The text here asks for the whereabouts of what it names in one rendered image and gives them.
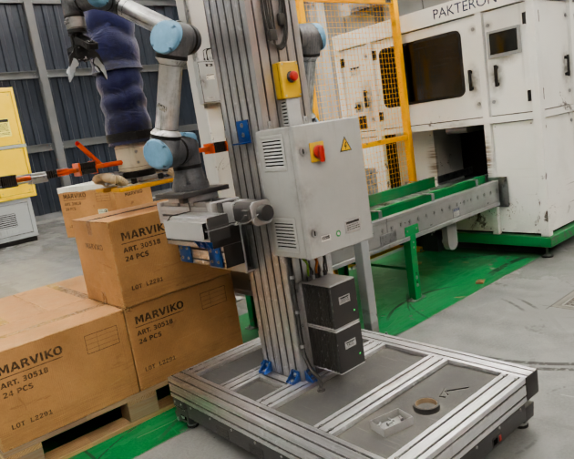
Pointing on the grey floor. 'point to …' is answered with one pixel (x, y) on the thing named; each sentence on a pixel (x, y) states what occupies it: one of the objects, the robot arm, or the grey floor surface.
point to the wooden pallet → (131, 412)
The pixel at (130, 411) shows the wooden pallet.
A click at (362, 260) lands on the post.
